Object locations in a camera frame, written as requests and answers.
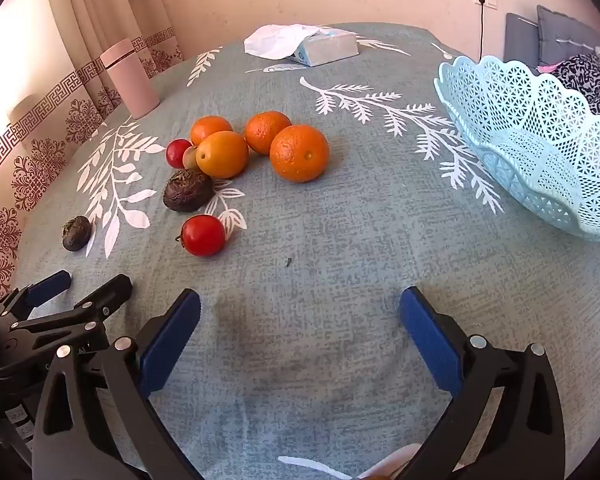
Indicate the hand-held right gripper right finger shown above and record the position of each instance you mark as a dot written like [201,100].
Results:
[430,335]

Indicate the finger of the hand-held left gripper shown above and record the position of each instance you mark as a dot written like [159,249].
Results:
[107,292]
[50,282]

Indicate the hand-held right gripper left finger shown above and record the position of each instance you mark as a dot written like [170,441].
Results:
[172,345]

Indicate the small dark passion fruit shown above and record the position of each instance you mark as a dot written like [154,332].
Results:
[76,233]

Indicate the large red tomato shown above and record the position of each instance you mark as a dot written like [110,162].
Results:
[204,235]

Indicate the large dark passion fruit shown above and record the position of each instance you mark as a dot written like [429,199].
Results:
[187,190]

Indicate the small red tomato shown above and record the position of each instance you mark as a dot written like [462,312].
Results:
[176,152]

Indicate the small beige fruit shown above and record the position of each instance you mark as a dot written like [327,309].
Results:
[190,159]

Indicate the smooth yellow-orange orange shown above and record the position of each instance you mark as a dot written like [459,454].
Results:
[222,154]

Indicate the large dimpled orange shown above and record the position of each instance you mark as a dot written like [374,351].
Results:
[300,152]

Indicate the light blue plastic basket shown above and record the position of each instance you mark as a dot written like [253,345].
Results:
[530,130]

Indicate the person's right hand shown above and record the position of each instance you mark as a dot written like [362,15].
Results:
[390,467]

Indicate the grey leaf-print tablecloth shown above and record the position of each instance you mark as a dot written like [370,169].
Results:
[330,240]

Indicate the beige patterned curtain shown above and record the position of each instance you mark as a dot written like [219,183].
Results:
[45,125]

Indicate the small orange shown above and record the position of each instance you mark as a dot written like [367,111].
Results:
[211,127]
[266,131]

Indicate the pink tumbler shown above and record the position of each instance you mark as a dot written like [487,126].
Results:
[130,80]

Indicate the pink cloth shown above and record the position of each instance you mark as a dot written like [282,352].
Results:
[546,67]

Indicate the leopard-print cloth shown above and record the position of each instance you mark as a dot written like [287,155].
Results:
[590,82]

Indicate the light blue tissue box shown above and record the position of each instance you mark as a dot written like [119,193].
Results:
[325,50]

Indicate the grey cushion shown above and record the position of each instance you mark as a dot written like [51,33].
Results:
[520,37]
[565,30]

